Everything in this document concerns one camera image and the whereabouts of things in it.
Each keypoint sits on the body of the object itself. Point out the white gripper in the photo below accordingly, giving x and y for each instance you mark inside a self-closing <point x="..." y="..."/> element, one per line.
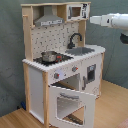
<point x="96" y="20"/>

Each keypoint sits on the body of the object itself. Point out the white toy microwave door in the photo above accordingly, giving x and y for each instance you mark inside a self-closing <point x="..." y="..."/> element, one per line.
<point x="77" y="11"/>

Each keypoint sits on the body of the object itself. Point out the white oven door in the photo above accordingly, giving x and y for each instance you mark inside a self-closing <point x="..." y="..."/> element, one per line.
<point x="63" y="102"/>

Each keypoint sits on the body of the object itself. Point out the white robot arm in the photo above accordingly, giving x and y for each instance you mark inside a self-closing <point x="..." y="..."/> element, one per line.
<point x="114" y="20"/>

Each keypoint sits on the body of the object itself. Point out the wooden toy kitchen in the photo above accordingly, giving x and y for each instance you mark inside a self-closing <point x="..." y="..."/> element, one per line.
<point x="39" y="78"/>

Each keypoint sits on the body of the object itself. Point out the grey toy sink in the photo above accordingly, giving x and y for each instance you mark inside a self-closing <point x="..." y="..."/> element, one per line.
<point x="79" y="51"/>

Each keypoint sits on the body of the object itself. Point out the black toy faucet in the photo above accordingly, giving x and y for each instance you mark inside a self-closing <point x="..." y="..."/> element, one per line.
<point x="71" y="44"/>

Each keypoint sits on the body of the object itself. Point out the grey range hood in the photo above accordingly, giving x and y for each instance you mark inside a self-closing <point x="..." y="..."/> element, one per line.
<point x="48" y="18"/>

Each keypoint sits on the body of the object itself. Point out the grey ice dispenser panel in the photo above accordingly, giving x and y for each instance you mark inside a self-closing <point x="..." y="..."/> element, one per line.
<point x="91" y="73"/>

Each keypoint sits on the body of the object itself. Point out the black toy stovetop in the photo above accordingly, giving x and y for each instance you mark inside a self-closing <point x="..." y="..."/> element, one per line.
<point x="59" y="58"/>

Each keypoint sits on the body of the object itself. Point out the right red stove knob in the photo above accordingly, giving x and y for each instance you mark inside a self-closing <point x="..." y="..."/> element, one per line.
<point x="74" y="68"/>

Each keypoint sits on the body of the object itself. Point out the red stove knob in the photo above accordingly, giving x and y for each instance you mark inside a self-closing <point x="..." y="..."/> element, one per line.
<point x="74" y="68"/>
<point x="56" y="75"/>

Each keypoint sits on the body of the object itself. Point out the small metal pot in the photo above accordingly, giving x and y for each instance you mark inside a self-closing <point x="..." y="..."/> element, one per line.
<point x="49" y="56"/>

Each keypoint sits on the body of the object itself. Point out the left red stove knob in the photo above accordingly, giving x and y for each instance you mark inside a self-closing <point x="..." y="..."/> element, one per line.
<point x="56" y="75"/>

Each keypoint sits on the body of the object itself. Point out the grey cabinet door handle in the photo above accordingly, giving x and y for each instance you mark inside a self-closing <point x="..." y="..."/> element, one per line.
<point x="84" y="83"/>

